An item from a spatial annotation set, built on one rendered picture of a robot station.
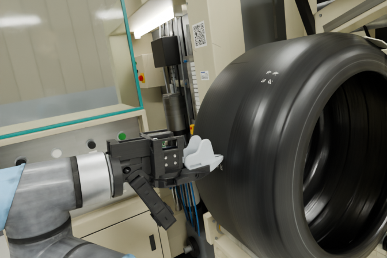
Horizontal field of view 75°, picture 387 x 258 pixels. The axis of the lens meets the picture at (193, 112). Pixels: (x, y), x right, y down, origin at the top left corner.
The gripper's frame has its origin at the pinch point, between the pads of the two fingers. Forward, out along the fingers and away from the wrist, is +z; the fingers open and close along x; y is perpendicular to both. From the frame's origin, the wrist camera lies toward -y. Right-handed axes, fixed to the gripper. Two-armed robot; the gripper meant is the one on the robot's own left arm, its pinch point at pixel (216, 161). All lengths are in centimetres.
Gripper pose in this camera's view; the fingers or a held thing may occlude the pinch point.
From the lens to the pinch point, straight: 49.9
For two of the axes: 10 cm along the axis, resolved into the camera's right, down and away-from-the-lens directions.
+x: -4.9, -1.1, 8.7
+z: 8.7, -1.1, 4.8
